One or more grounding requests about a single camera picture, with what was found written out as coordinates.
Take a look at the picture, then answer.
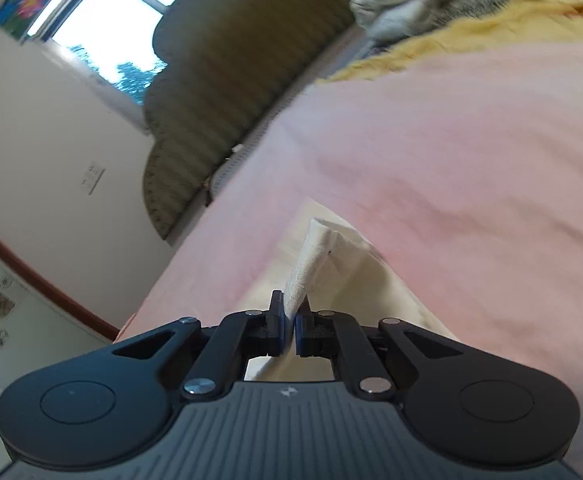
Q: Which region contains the white crumpled cloth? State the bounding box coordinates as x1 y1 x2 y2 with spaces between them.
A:
350 0 492 42

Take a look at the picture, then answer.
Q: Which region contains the cream white blanket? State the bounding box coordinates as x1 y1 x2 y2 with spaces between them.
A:
244 199 459 383

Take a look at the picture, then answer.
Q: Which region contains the brown wooden frame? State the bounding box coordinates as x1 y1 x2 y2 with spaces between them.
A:
0 212 121 342

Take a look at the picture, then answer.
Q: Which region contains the olive green padded headboard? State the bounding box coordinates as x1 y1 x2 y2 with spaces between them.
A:
142 0 389 241

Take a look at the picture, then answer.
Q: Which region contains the white wall socket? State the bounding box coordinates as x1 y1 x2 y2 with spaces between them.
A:
80 161 106 195

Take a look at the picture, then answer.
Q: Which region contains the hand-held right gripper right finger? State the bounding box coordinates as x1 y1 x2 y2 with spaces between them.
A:
294 297 473 402

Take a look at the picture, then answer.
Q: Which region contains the yellow blanket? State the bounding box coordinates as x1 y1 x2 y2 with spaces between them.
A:
329 0 583 83

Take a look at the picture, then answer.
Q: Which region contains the window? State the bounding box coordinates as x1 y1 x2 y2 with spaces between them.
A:
26 0 232 106

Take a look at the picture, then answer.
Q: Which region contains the white wardrobe with flower prints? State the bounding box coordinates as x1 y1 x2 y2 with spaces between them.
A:
0 235 117 461

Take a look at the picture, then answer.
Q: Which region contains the pink floral bed blanket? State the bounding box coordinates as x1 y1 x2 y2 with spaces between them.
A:
116 42 583 480

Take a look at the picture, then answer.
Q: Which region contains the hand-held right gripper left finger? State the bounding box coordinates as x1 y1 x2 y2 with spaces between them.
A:
112 290 288 402

